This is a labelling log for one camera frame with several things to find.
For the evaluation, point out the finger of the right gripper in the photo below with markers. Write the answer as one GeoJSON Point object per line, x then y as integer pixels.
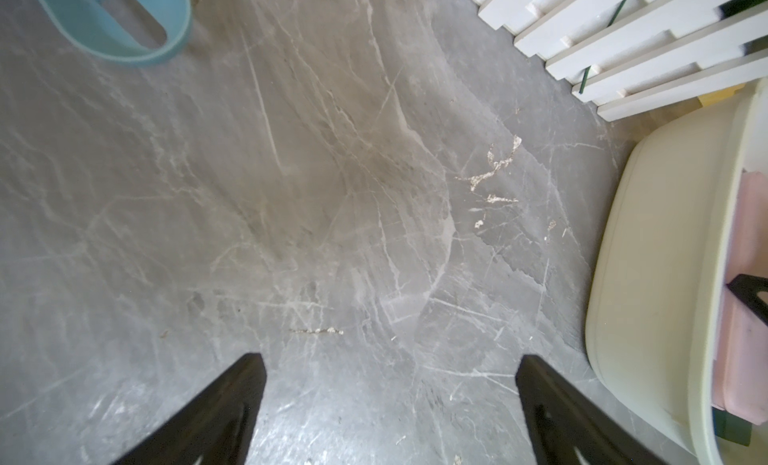
{"type": "Point", "coordinates": [747, 289]}

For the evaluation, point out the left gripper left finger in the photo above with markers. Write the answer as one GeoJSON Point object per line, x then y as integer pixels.
{"type": "Point", "coordinates": [215, 427]}

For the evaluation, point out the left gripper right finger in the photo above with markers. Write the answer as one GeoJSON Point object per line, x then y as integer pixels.
{"type": "Point", "coordinates": [565, 427]}

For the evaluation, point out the pink pencil case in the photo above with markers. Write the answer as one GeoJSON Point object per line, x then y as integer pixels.
{"type": "Point", "coordinates": [740, 365]}

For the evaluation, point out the white plastic storage box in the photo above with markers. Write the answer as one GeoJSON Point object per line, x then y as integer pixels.
{"type": "Point", "coordinates": [656, 300]}

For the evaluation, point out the green pencil case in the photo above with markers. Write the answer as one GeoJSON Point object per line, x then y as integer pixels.
{"type": "Point", "coordinates": [731, 428]}

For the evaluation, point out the flowers in white fence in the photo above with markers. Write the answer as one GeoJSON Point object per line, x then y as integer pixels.
{"type": "Point", "coordinates": [629, 57]}

